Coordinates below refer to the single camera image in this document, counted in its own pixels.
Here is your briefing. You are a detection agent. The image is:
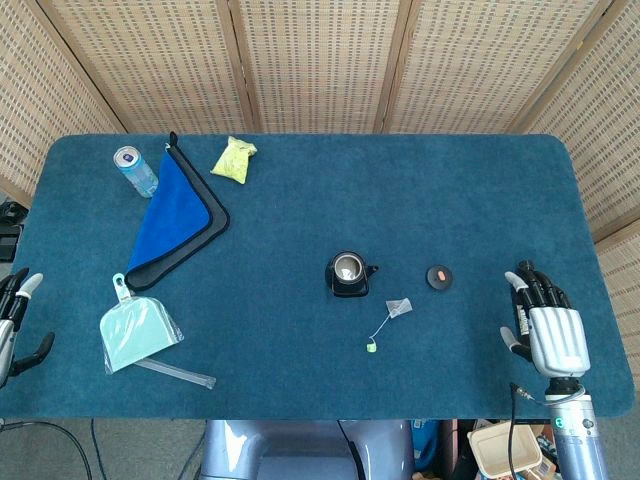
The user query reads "tea bag with string tag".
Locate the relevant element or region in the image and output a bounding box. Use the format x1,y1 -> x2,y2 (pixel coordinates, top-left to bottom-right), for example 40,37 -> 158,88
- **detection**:
366,297 -> 414,353

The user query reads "blue-grey robot torso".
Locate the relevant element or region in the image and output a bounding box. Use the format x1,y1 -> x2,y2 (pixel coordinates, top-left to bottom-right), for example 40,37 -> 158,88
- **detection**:
199,419 -> 416,480

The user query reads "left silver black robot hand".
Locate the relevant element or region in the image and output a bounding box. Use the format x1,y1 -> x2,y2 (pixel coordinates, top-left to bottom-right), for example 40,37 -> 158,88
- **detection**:
0,267 -> 56,389

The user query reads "clear plastic wrapped handle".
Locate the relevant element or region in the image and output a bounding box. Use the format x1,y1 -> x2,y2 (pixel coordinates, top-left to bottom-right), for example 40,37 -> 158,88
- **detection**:
134,355 -> 217,390

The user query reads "yellow snack packet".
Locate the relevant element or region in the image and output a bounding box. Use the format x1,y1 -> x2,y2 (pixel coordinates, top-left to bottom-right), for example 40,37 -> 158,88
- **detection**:
210,135 -> 258,185

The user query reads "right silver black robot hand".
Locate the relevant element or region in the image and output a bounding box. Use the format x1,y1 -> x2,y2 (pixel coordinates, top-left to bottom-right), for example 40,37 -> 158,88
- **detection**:
499,259 -> 592,379

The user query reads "blue plastic snack packet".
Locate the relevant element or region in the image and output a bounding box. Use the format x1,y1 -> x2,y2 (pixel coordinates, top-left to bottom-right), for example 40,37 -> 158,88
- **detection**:
410,419 -> 441,474

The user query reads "beige cardboard box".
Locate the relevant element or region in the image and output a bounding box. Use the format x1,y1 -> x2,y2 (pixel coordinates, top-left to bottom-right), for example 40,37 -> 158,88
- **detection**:
467,421 -> 544,479

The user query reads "mint green dustpan in wrap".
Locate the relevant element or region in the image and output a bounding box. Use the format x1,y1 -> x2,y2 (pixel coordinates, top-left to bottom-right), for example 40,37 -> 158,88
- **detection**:
98,272 -> 185,375

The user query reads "blue carpet table mat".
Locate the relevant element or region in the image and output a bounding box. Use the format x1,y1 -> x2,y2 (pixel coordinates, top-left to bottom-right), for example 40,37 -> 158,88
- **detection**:
0,132 -> 636,421

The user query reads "black floor cable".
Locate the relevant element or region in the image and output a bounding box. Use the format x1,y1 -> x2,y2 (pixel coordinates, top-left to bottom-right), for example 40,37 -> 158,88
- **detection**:
0,419 -> 96,480

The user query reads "blue and grey folded cloth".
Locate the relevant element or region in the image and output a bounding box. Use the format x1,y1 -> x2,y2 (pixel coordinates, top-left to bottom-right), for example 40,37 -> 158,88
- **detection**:
123,131 -> 231,293

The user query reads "light blue drink can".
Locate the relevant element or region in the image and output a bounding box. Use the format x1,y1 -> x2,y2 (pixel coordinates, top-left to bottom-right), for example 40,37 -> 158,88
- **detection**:
112,145 -> 160,199

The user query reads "black right hand cable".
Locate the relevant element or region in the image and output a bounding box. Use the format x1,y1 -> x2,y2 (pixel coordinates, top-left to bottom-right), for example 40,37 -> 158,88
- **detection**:
507,382 -> 551,480

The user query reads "black equipment beside table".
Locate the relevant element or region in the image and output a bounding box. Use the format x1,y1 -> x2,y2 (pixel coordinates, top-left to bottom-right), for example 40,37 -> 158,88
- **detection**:
0,199 -> 26,264

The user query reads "woven wicker folding screen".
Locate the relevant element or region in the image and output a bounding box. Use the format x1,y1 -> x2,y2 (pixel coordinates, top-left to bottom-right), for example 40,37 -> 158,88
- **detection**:
0,0 -> 640,321

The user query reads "black mug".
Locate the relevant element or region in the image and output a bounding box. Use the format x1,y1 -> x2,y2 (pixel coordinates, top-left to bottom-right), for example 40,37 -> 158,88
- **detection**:
324,250 -> 380,300

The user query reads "black lid with orange knob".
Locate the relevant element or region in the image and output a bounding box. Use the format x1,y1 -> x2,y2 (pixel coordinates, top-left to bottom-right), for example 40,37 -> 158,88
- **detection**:
425,264 -> 455,291

